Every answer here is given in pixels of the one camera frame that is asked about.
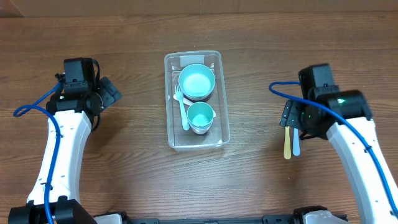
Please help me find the blue cable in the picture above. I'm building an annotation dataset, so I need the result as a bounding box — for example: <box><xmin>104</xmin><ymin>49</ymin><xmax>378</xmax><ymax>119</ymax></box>
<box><xmin>12</xmin><ymin>81</ymin><xmax>65</xmax><ymax>224</ymax></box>
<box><xmin>268</xmin><ymin>81</ymin><xmax>398</xmax><ymax>218</ymax></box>

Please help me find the teal bowl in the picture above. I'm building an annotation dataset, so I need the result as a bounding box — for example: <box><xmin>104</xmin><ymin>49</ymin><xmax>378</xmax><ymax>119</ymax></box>
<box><xmin>184</xmin><ymin>93</ymin><xmax>212</xmax><ymax>101</ymax></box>

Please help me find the left blue cable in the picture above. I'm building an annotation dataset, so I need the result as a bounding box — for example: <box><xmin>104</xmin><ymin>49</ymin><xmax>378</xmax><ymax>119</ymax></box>
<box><xmin>12</xmin><ymin>81</ymin><xmax>65</xmax><ymax>224</ymax></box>

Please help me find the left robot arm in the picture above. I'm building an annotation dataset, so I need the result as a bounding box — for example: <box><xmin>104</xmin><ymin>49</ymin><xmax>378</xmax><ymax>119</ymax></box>
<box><xmin>8</xmin><ymin>58</ymin><xmax>124</xmax><ymax>224</ymax></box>

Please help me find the light blue bowl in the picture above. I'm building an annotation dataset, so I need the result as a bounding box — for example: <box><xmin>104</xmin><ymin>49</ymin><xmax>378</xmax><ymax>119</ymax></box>
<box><xmin>178</xmin><ymin>64</ymin><xmax>216</xmax><ymax>96</ymax></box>

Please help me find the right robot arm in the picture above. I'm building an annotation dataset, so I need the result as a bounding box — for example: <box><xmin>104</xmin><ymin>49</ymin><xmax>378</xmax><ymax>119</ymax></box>
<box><xmin>269</xmin><ymin>63</ymin><xmax>397</xmax><ymax>223</ymax></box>

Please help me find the green cup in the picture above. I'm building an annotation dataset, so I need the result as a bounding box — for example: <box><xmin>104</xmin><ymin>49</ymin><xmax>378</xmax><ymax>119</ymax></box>
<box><xmin>187</xmin><ymin>101</ymin><xmax>214</xmax><ymax>128</ymax></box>

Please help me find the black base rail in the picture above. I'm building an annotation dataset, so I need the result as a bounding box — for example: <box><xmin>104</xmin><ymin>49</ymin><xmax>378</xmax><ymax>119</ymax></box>
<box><xmin>93</xmin><ymin>211</ymin><xmax>349</xmax><ymax>224</ymax></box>

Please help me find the right blue cable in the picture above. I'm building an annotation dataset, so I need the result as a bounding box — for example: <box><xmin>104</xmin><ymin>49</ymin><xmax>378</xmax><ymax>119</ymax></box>
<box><xmin>268</xmin><ymin>81</ymin><xmax>398</xmax><ymax>218</ymax></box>

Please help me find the yellow fork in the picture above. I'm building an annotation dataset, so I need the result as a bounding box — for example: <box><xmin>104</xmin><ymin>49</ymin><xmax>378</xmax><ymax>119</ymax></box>
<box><xmin>284</xmin><ymin>126</ymin><xmax>292</xmax><ymax>160</ymax></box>

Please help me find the light blue fork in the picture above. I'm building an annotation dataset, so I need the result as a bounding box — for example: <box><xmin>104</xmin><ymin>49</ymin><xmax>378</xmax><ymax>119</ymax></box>
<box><xmin>292</xmin><ymin>128</ymin><xmax>300</xmax><ymax>157</ymax></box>
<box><xmin>175</xmin><ymin>84</ymin><xmax>190</xmax><ymax>131</ymax></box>

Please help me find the blue cup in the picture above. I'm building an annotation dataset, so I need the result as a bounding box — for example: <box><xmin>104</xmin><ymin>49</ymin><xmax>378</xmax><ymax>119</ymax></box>
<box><xmin>189</xmin><ymin>123</ymin><xmax>212</xmax><ymax>131</ymax></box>

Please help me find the white plastic spoon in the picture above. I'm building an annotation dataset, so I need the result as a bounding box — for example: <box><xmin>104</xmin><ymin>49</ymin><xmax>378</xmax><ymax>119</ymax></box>
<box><xmin>173</xmin><ymin>94</ymin><xmax>216</xmax><ymax>118</ymax></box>

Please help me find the clear plastic container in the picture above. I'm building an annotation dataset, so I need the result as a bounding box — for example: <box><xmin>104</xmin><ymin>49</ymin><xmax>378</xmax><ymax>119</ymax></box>
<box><xmin>164</xmin><ymin>50</ymin><xmax>230</xmax><ymax>151</ymax></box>

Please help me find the pink cup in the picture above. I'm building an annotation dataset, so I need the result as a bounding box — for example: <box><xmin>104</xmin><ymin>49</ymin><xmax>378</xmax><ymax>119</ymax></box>
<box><xmin>191</xmin><ymin>128</ymin><xmax>208</xmax><ymax>134</ymax></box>

